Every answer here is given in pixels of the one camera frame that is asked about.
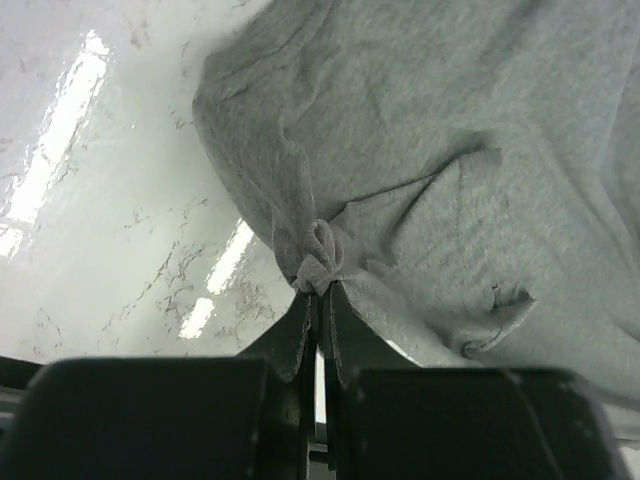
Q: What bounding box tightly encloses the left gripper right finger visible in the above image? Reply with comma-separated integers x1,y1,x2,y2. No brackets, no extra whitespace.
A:
323,284,620,480

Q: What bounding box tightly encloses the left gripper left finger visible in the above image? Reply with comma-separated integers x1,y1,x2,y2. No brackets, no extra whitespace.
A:
1,295,317,479

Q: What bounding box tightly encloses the grey t shirt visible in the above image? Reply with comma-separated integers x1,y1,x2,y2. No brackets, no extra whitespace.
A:
192,0,640,411

